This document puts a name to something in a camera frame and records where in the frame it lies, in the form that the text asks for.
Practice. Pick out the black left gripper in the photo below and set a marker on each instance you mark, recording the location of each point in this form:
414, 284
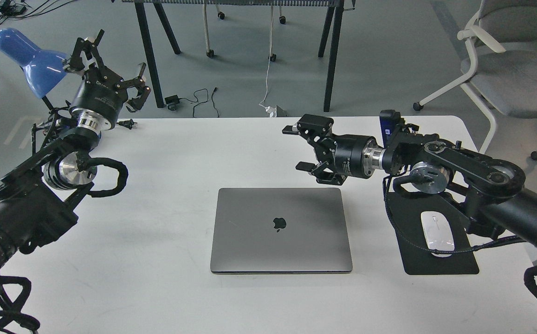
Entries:
97, 103

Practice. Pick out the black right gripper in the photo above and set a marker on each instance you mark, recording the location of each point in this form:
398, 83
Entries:
339, 156

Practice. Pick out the grey laptop computer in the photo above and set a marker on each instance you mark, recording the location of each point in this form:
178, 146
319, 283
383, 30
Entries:
280, 230

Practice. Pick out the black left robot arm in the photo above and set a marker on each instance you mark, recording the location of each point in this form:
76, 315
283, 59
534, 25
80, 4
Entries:
38, 197

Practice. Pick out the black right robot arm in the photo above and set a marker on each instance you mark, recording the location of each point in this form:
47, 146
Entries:
488, 192

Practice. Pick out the black power plug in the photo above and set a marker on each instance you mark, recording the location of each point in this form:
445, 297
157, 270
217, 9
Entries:
129, 124

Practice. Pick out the blue desk lamp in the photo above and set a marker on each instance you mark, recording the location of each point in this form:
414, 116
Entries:
43, 69

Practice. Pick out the black mouse pad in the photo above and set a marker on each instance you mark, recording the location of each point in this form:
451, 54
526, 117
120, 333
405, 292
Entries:
416, 257

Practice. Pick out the white computer mouse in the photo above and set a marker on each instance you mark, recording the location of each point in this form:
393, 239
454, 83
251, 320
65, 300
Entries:
437, 232

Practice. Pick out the grey office chair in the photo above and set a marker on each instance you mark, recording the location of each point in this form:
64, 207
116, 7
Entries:
491, 75

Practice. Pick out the black frame background table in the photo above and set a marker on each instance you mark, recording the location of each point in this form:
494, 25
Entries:
227, 30

